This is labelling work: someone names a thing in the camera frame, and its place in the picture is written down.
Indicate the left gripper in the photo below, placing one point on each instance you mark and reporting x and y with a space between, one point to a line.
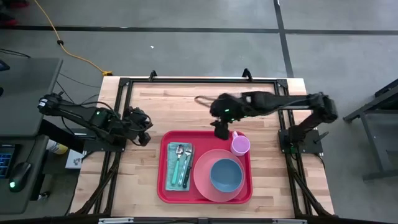
138 121

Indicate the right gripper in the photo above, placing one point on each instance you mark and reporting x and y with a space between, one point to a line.
230 107

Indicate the pink plastic mug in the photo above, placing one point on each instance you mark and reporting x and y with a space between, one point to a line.
240 145

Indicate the teal cloth napkin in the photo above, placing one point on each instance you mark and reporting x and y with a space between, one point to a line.
170 174

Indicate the blue plastic bowl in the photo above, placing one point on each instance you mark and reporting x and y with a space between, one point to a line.
226 175

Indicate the pink plastic plate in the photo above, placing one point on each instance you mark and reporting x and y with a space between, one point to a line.
202 180

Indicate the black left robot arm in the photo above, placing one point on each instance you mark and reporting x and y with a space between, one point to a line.
77 112

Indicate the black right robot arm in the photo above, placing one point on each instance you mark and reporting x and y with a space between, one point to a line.
280 102

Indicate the red plastic tray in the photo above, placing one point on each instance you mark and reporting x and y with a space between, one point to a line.
205 140

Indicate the white printed box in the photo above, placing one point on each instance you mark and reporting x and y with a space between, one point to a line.
74 159

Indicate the yellow and white bottle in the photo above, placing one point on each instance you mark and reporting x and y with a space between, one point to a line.
57 148

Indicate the black computer mouse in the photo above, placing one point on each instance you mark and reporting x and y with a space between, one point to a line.
19 175

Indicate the grey office desk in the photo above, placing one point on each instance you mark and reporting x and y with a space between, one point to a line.
25 81

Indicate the backlit computer keyboard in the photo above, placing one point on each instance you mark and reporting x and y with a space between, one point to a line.
7 160

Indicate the grey metal stand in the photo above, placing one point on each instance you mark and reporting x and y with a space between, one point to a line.
377 130

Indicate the black aluminium table frame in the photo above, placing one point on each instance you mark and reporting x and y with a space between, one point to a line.
186 80

